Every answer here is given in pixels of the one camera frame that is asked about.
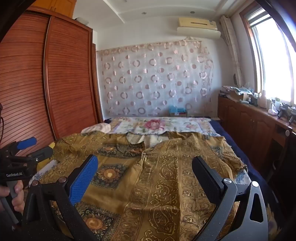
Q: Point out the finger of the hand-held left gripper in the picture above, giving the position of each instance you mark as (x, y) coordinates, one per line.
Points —
(26, 143)
(42, 153)

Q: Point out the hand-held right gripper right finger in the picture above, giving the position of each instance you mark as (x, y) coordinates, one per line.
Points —
(205, 178)

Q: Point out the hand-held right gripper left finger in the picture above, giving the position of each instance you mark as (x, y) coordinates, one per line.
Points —
(83, 180)

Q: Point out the golden patterned garment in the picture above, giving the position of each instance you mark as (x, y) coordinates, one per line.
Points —
(161, 173)

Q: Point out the person's left hand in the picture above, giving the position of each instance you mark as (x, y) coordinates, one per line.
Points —
(20, 197)

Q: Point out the dark blue bed sheet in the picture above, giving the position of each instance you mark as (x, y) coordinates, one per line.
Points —
(233, 146)

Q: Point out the beige pillow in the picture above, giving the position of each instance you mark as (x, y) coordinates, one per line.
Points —
(99, 128)

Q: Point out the dark blue blanket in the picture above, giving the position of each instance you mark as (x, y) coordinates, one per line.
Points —
(108, 120)

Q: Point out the wooden side cabinet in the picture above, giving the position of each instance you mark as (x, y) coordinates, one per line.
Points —
(249, 129)

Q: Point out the pink floral blanket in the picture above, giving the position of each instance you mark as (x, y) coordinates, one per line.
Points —
(157, 125)

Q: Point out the blue tissue box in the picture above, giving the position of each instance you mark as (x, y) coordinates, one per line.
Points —
(178, 111)

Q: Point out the wooden slatted wardrobe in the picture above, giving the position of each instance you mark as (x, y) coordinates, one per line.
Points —
(69, 81)

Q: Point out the pile of cloths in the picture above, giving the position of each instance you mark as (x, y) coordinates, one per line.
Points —
(235, 90)

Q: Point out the white plastic bottle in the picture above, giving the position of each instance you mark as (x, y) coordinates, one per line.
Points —
(262, 100)

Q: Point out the black metal gadget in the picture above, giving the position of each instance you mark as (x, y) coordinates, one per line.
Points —
(286, 111)

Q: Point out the sheer circle-patterned curtain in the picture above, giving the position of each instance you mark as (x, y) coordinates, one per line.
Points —
(150, 81)

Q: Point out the white box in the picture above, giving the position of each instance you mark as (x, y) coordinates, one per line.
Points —
(81, 20)

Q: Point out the bundled window curtain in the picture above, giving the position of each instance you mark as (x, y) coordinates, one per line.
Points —
(231, 46)

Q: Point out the window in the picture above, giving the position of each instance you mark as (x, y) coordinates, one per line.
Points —
(272, 58)

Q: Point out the wall air conditioner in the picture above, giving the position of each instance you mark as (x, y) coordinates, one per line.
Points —
(198, 26)

